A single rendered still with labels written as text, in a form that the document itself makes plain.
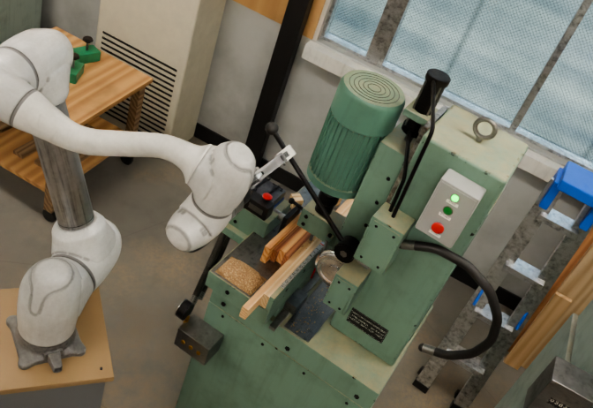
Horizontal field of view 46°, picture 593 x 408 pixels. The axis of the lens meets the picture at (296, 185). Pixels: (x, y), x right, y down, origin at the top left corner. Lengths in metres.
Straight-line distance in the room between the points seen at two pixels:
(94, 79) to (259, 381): 1.66
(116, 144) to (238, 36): 2.07
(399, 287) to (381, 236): 0.22
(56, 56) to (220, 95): 2.04
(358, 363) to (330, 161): 0.60
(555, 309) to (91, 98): 2.22
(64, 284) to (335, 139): 0.80
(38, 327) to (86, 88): 1.50
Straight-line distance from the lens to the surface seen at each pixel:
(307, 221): 2.03
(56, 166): 1.92
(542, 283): 2.77
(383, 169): 1.79
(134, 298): 3.06
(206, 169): 1.47
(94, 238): 2.03
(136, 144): 1.55
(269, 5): 3.42
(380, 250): 1.76
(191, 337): 2.19
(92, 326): 2.18
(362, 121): 1.74
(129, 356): 2.88
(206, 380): 2.42
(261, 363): 2.20
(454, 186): 1.62
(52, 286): 1.91
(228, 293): 1.99
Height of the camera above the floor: 2.34
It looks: 38 degrees down
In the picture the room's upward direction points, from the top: 21 degrees clockwise
